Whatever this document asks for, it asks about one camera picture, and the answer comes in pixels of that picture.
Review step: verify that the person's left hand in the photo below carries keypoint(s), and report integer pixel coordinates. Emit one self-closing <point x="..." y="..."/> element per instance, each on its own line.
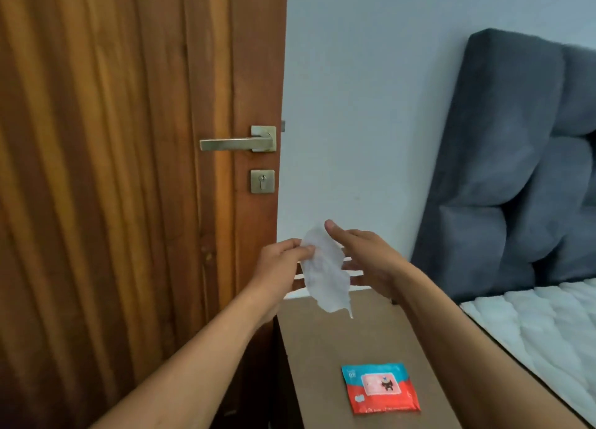
<point x="274" y="269"/>

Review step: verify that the person's right hand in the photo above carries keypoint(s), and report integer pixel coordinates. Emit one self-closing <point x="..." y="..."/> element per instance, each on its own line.
<point x="372" y="260"/>

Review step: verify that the person's left thumb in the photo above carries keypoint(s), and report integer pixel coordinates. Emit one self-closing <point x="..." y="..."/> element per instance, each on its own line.
<point x="305" y="251"/>

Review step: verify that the person's right thumb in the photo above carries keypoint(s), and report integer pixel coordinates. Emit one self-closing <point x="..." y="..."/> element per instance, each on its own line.
<point x="336" y="233"/>

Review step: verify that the white wet wipe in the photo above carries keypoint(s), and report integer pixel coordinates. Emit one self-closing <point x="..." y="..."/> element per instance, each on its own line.
<point x="326" y="275"/>

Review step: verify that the person's left forearm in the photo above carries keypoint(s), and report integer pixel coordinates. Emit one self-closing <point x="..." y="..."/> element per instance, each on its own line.
<point x="186" y="373"/>

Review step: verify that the person's right forearm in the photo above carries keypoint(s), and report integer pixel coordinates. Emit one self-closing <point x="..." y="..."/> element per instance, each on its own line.
<point x="470" y="349"/>

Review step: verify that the brass keyhole plate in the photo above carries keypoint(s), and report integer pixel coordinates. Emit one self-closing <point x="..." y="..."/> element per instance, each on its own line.
<point x="262" y="181"/>

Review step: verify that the brown wooden nightstand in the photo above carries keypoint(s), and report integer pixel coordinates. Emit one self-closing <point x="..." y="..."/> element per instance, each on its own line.
<point x="354" y="363"/>

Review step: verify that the red and blue wipes packet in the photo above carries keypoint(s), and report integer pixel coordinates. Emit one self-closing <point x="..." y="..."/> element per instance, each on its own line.
<point x="379" y="388"/>

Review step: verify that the grey upholstered headboard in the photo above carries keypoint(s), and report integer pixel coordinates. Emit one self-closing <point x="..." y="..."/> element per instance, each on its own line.
<point x="517" y="163"/>

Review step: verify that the brown wooden door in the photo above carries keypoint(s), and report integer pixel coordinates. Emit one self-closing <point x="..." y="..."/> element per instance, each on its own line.
<point x="116" y="186"/>

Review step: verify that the white quilted mattress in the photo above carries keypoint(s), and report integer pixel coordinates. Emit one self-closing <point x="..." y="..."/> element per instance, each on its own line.
<point x="540" y="340"/>

